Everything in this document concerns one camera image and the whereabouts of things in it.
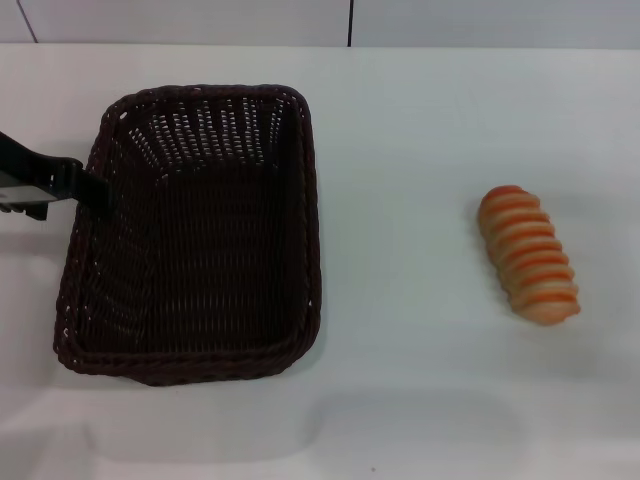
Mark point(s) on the dark brown wicker basket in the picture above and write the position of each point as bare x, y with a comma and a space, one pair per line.
210, 260

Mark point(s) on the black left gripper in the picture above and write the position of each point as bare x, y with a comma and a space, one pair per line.
25, 180

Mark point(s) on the orange striped bread roll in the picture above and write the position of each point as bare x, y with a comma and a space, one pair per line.
530, 255

